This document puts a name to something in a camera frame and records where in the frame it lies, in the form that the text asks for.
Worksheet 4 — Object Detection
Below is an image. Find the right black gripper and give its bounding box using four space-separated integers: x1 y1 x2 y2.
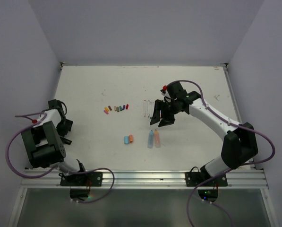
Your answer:
150 98 179 126

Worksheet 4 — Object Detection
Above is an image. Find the black marker pen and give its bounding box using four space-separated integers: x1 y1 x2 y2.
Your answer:
61 138 72 145

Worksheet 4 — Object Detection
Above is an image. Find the pastel highlighter pen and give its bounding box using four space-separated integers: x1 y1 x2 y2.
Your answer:
154 130 161 148

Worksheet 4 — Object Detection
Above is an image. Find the light blue highlighter pen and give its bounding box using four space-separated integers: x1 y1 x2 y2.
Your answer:
147 130 154 148

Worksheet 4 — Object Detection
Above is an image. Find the red marker pen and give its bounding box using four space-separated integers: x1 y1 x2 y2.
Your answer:
143 100 147 117

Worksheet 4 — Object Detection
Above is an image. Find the orange highlighter cap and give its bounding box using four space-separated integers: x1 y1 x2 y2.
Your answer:
128 134 134 143

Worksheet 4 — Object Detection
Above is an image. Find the light blue highlighter cap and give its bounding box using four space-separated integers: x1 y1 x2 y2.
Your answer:
124 136 129 144

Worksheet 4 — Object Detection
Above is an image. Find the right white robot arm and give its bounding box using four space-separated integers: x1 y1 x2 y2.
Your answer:
150 80 258 186

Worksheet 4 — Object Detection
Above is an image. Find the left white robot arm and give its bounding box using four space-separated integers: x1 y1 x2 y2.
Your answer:
21 99 88 186

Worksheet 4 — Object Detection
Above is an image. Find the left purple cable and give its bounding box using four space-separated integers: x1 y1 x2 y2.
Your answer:
5 113 115 204

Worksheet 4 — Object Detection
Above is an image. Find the purple cable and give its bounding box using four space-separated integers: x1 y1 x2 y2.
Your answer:
171 79 276 227
5 113 115 204

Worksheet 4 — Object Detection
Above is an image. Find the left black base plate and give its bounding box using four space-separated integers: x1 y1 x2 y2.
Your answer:
59 172 103 187

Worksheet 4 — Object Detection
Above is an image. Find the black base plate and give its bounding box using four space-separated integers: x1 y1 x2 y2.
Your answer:
59 172 103 187
185 166 228 187

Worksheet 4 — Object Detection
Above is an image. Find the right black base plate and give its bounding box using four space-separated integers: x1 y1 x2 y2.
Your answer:
185 166 228 187

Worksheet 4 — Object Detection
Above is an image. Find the aluminium front rail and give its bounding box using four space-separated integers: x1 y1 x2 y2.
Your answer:
21 169 268 189

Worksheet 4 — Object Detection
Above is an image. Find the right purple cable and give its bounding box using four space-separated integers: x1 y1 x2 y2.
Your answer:
171 79 276 227

